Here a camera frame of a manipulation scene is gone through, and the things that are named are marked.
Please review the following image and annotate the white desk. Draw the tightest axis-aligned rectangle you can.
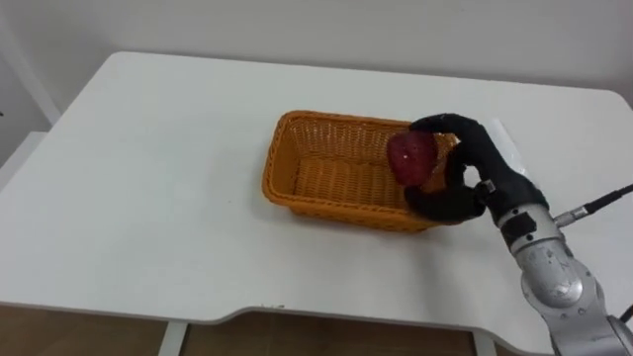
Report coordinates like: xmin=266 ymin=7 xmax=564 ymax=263
xmin=0 ymin=50 xmax=633 ymax=356

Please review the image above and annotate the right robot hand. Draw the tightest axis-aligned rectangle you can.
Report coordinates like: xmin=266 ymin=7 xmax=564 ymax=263
xmin=404 ymin=113 xmax=550 ymax=226

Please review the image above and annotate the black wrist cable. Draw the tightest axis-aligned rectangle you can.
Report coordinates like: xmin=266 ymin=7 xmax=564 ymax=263
xmin=552 ymin=183 xmax=633 ymax=324

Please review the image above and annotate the orange woven basket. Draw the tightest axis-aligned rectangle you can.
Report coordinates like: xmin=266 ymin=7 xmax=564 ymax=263
xmin=261 ymin=110 xmax=462 ymax=234

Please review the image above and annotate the red strawberry soft toy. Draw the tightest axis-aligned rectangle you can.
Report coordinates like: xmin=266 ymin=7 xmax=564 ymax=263
xmin=385 ymin=129 xmax=440 ymax=188

